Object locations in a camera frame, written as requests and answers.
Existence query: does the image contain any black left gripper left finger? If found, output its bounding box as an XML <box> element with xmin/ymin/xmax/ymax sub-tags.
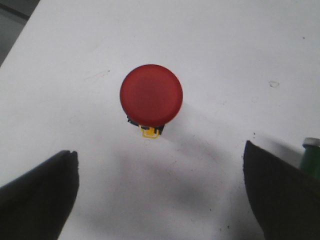
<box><xmin>0</xmin><ymin>150</ymin><xmax>79</xmax><ymax>240</ymax></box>

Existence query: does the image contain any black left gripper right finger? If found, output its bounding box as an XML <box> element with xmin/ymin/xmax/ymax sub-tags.
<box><xmin>243</xmin><ymin>141</ymin><xmax>320</xmax><ymax>240</ymax></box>

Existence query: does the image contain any red push button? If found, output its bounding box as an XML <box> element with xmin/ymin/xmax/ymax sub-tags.
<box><xmin>119</xmin><ymin>64</ymin><xmax>183</xmax><ymax>139</ymax></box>

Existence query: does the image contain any green conveyor belt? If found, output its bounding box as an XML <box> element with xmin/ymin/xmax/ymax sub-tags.
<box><xmin>299</xmin><ymin>145</ymin><xmax>320</xmax><ymax>180</ymax></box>

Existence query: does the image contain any aluminium conveyor frame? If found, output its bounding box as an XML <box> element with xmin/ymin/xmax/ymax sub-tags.
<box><xmin>302</xmin><ymin>137</ymin><xmax>320</xmax><ymax>148</ymax></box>

